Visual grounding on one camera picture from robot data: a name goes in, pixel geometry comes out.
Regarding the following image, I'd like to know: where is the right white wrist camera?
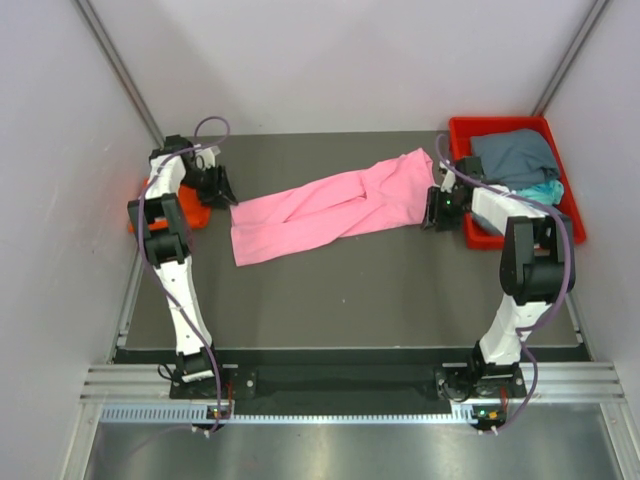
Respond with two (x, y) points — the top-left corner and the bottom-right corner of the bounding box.
(440, 167), (456, 193)

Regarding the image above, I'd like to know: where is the folded orange t-shirt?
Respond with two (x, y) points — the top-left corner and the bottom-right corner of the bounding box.
(127, 183), (211, 233)

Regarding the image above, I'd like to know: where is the grey-blue t-shirt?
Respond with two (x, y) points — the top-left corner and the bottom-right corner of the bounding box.
(471, 129), (561, 214)

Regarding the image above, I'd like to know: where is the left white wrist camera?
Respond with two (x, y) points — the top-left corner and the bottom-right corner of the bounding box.
(195, 146), (221, 171)

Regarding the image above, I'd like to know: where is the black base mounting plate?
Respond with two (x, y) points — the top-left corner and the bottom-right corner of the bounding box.
(169, 348), (526, 416)

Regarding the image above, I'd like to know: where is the red plastic bin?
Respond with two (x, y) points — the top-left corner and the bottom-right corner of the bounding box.
(447, 115), (587, 251)

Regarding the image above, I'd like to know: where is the grey slotted cable duct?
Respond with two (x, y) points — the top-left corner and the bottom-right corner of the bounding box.
(100, 404), (478, 425)

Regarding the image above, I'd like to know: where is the corner aluminium post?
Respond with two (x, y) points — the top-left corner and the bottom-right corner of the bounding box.
(71, 0), (164, 146)
(530, 0), (613, 117)

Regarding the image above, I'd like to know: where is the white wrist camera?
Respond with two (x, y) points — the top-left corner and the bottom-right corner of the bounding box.
(440, 167), (456, 193)
(195, 146), (221, 171)

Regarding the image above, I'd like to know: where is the right corner aluminium post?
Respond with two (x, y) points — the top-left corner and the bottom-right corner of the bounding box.
(530, 0), (613, 117)

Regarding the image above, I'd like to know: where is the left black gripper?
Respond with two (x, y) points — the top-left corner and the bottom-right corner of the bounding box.
(180, 163), (238, 209)

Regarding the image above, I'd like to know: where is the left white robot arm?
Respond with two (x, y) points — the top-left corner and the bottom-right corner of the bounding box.
(127, 135), (237, 399)

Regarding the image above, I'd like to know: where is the pink t-shirt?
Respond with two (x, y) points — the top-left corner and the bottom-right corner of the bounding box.
(231, 148), (435, 266)

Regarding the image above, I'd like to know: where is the aluminium frame rail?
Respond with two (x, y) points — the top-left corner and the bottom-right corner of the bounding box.
(80, 362), (625, 404)

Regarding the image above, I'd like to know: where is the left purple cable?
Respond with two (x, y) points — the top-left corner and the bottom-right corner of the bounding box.
(137, 115), (235, 436)

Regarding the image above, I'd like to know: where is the teal t-shirt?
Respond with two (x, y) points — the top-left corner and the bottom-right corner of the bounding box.
(515, 179), (565, 206)

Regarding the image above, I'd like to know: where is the left corner aluminium post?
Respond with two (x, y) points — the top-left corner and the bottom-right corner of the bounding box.
(71, 0), (164, 146)

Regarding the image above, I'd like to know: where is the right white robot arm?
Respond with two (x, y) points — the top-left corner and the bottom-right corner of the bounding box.
(422, 157), (575, 403)

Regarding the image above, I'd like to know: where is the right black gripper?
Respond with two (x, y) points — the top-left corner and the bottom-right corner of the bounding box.
(421, 186), (468, 232)

